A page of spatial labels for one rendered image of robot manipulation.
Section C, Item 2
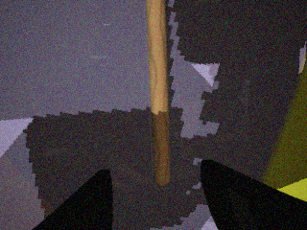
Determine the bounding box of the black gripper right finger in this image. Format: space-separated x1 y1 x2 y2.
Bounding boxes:
201 160 307 230

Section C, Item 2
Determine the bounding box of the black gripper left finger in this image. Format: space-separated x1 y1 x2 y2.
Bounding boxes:
32 169 114 230

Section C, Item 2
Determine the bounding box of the light wooden stick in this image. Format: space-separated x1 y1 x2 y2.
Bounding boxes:
146 0 171 185

